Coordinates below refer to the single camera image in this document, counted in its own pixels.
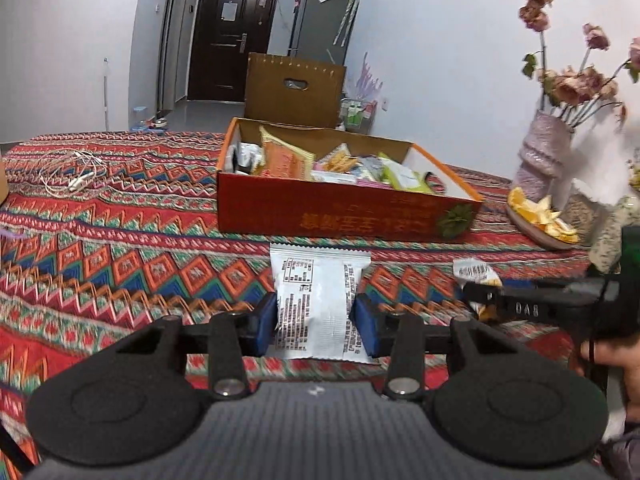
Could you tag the white orange cracker packet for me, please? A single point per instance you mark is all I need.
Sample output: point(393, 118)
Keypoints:
point(475, 270)
point(320, 285)

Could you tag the grey refrigerator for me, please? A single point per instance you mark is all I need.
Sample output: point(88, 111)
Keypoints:
point(320, 30)

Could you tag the green snack packet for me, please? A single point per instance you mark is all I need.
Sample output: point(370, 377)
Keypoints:
point(405, 175)

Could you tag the small cart with bottles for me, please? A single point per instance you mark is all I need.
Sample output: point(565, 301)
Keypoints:
point(357, 115)

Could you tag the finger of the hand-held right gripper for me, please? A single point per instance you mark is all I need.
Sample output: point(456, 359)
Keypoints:
point(480, 292)

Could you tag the person's right hand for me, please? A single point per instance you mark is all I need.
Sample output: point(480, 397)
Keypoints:
point(617, 355)

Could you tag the plastic water jug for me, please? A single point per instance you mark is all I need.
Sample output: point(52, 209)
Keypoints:
point(140, 120)

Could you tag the grey side door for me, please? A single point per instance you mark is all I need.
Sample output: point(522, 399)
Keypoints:
point(172, 40)

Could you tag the white folded umbrella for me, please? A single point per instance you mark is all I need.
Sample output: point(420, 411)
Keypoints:
point(348, 12)

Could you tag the red cardboard box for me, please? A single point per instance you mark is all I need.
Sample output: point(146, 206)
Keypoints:
point(300, 210)

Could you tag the red patterned tablecloth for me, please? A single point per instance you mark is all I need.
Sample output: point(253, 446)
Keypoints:
point(125, 260)

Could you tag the orange peels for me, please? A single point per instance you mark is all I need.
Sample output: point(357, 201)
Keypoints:
point(540, 212)

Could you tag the floral patterned vase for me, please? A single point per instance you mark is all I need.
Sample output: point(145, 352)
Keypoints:
point(612, 230)

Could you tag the purple lavender bunch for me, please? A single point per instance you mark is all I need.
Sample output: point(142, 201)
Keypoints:
point(365, 80)

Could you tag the white pole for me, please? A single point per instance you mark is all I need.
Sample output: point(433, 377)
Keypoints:
point(106, 95)

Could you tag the dark entrance door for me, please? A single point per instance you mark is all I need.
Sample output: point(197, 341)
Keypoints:
point(225, 60)

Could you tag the cluster of mixed snack packets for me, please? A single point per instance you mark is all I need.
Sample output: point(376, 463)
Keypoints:
point(285, 160)

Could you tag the glass jar with white lid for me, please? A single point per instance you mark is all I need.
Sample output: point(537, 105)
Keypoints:
point(585, 210)

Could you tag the person's purple garment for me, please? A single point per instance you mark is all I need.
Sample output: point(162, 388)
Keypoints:
point(622, 460)

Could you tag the pink ceramic vase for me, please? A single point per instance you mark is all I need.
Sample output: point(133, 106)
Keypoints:
point(542, 155)

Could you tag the dried pink roses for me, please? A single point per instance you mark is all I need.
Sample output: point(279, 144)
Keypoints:
point(570, 85)

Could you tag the wooden chair back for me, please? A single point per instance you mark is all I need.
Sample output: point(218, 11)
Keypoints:
point(265, 100)

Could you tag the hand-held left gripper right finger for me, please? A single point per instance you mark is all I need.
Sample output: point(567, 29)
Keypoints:
point(365, 327)

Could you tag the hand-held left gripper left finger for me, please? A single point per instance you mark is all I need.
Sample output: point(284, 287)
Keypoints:
point(267, 325)

